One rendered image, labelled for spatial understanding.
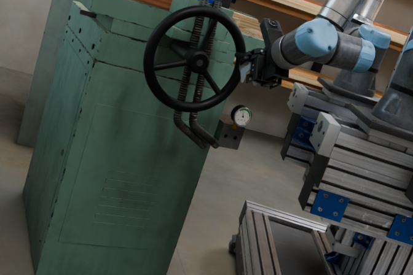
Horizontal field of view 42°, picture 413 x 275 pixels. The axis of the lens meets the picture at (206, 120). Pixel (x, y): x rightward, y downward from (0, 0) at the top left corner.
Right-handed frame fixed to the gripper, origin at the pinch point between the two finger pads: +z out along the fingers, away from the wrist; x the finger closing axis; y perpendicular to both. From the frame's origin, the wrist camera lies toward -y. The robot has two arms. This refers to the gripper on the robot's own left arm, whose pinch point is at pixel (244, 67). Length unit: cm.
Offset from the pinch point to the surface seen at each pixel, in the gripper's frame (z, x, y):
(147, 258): 56, -3, 53
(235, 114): 24.2, 10.2, 6.7
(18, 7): 260, -55, -101
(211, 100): 10.0, -4.4, 8.0
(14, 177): 120, -45, 28
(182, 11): -1.3, -19.4, -10.1
